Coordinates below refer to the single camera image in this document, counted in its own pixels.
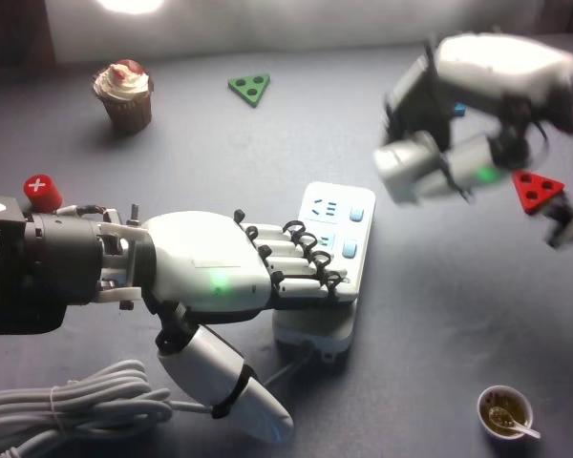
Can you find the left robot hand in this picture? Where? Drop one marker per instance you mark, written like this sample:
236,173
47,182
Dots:
205,267

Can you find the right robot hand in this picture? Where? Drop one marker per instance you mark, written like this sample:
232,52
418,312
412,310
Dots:
496,71

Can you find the white power strip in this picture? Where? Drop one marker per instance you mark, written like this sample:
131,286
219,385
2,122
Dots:
358,234

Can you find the small blue block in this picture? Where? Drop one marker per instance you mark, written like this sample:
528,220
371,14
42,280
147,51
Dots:
459,110

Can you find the red triangle block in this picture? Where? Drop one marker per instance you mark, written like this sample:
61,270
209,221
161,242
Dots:
537,188

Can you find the grey table cloth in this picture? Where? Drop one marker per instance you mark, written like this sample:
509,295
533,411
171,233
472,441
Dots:
267,143

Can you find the red cylinder with white cross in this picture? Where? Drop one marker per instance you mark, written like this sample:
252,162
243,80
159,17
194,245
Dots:
42,193

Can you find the green triangle block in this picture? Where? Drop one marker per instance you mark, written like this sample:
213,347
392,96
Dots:
250,87

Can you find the toy cupcake with white cream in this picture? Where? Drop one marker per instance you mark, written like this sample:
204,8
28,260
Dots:
124,95

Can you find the dark brown curtain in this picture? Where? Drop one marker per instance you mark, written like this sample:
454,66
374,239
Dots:
14,28

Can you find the small white soup bowl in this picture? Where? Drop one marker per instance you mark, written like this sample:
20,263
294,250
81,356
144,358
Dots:
506,410

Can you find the white spoon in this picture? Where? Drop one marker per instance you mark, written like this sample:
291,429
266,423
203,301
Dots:
515,424

